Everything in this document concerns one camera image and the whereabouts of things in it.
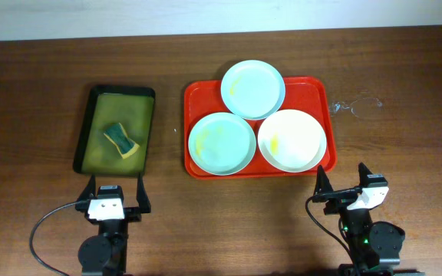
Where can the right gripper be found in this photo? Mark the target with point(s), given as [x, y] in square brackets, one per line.
[337, 198]

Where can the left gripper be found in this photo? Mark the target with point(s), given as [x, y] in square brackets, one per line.
[133, 213]

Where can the yellow green scrub sponge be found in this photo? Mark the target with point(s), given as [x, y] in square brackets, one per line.
[117, 135]

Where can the cream white plate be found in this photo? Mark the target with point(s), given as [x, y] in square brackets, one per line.
[292, 141]

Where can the light blue plate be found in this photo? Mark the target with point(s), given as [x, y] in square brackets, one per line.
[222, 144]
[252, 89]

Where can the light blue plate top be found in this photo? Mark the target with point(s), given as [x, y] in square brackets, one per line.
[252, 89]

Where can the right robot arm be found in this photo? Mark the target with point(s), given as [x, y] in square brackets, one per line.
[373, 247]

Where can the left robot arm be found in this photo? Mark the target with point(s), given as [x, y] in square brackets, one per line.
[105, 254]

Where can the red plastic tray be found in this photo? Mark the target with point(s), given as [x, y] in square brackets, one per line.
[306, 94]

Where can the black tray with green water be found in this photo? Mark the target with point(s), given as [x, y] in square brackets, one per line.
[132, 108]

